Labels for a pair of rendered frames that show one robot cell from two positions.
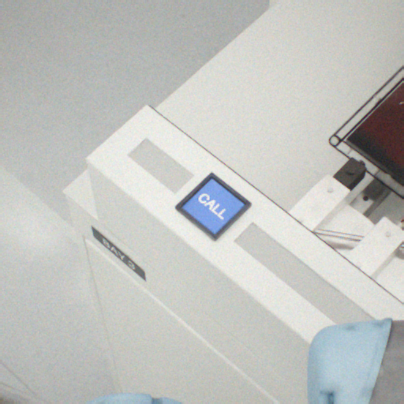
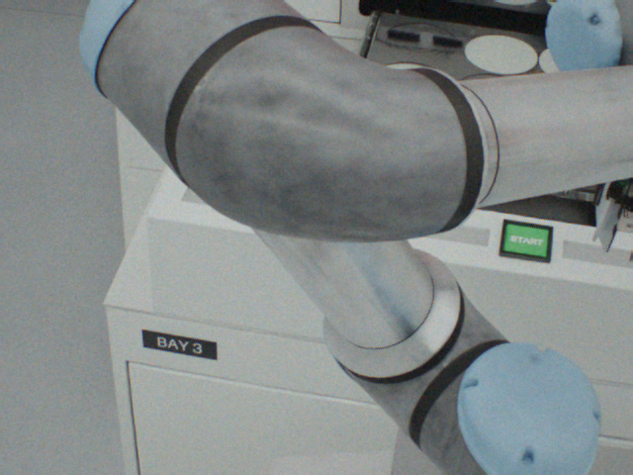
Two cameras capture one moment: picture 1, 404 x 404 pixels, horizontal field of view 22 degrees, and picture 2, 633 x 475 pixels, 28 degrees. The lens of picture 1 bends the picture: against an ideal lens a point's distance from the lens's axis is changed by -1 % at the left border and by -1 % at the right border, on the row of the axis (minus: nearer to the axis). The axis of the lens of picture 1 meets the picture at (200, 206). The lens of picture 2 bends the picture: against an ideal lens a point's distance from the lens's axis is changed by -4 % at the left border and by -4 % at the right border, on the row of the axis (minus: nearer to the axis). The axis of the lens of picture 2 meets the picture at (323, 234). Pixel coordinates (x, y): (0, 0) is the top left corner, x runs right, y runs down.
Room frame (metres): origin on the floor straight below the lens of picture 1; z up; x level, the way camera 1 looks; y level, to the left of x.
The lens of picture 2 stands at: (-0.40, 0.58, 1.85)
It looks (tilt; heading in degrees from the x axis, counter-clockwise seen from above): 40 degrees down; 325
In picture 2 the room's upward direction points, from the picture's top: 3 degrees clockwise
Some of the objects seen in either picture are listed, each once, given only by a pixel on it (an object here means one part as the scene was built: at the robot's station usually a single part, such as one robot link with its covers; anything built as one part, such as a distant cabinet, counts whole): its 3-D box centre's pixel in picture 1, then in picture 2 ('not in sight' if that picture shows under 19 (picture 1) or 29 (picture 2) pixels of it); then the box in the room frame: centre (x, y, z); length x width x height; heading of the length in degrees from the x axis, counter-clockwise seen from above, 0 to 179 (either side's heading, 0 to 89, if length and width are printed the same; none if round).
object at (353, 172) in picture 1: (349, 175); not in sight; (0.59, -0.17, 0.90); 0.04 x 0.02 x 0.03; 136
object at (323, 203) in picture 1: (314, 211); not in sight; (0.55, -0.12, 0.89); 0.08 x 0.03 x 0.03; 136
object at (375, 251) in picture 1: (372, 255); not in sight; (0.50, -0.18, 0.89); 0.08 x 0.03 x 0.03; 136
